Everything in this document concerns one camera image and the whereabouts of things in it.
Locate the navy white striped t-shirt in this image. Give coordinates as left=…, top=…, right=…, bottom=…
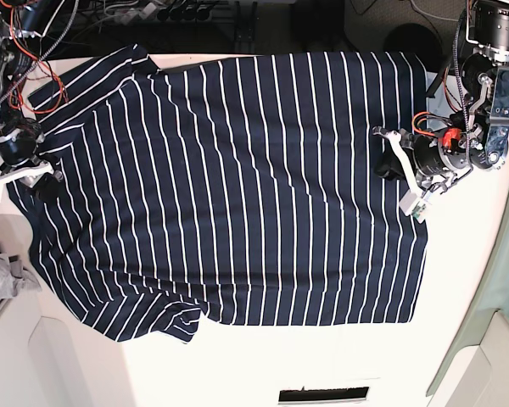
left=8, top=45, right=428, bottom=342

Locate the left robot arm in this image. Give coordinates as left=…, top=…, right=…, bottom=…
left=372, top=1, right=509, bottom=198

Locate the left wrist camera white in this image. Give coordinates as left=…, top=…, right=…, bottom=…
left=399, top=191, right=430, bottom=224

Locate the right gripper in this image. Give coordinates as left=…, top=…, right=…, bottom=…
left=0, top=120, right=64, bottom=199

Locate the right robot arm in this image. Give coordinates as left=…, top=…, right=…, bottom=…
left=0, top=1, right=79, bottom=201

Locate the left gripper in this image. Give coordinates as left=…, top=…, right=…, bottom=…
left=372, top=126, right=470, bottom=198

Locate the black round chair base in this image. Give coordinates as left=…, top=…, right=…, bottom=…
left=383, top=23, right=445, bottom=72

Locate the grey clothes pile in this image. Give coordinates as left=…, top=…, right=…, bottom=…
left=0, top=254, right=41, bottom=303

